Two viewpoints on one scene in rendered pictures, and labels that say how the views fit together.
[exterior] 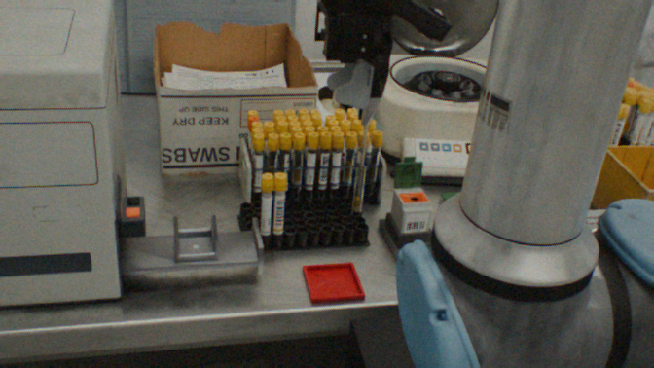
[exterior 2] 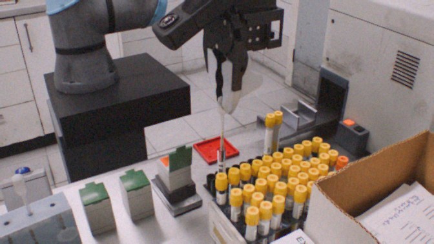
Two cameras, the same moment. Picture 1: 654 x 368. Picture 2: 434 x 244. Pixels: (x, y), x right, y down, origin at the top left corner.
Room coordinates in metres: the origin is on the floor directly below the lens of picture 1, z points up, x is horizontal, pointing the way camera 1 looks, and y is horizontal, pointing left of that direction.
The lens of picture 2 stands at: (1.34, -0.17, 1.32)
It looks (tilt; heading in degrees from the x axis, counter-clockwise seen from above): 31 degrees down; 165
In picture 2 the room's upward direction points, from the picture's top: straight up
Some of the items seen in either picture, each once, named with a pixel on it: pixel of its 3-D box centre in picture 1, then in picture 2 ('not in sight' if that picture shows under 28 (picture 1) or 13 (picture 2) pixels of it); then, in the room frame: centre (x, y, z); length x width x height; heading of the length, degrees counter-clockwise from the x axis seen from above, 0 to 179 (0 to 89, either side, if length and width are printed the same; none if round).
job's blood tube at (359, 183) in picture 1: (358, 196); (221, 174); (0.89, -0.05, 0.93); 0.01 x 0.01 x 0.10; 15
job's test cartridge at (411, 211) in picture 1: (410, 216); (174, 174); (0.86, -0.12, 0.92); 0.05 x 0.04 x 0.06; 17
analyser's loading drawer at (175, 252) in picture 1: (177, 245); (305, 115); (0.74, 0.18, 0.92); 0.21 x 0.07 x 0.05; 105
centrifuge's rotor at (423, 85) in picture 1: (444, 93); not in sight; (1.19, -0.19, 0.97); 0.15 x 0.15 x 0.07
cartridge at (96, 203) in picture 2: not in sight; (97, 207); (0.89, -0.25, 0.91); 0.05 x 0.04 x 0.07; 15
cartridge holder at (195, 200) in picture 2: (407, 233); (175, 187); (0.86, -0.12, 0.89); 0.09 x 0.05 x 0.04; 17
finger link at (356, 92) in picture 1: (356, 95); (230, 75); (0.86, -0.03, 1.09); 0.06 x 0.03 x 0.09; 105
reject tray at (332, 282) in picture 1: (333, 281); (216, 149); (0.75, -0.02, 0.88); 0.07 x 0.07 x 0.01; 15
